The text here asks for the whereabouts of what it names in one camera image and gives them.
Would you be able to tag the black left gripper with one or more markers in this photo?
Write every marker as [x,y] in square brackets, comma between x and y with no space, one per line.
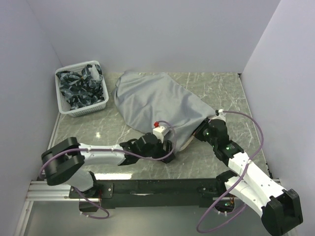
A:
[162,152]

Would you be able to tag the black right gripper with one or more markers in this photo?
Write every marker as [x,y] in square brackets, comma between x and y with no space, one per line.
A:
[198,132]

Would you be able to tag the grey pillowcase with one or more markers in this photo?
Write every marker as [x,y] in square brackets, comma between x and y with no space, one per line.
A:
[144,99]

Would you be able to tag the cream pillow with bear print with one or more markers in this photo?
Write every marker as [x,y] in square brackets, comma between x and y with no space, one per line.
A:
[186,144]

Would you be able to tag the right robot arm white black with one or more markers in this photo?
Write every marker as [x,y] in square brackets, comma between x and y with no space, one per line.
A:
[279,209]

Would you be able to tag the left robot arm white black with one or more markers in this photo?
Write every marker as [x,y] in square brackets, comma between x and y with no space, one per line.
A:
[63,162]

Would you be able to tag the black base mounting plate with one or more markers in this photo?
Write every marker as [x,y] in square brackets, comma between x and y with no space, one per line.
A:
[199,192]

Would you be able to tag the white plastic basket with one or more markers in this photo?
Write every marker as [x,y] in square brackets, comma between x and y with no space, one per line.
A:
[64,106]

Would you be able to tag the dark patterned cloth in basket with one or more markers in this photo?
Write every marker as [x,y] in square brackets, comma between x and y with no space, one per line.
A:
[82,89]

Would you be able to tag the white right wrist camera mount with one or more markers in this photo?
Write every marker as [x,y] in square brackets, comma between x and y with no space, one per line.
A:
[220,114]

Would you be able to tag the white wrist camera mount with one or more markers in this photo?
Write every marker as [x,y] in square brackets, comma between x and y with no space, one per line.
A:
[160,131]
[220,114]

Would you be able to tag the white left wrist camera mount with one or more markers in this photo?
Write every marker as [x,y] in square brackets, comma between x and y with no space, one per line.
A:
[160,131]

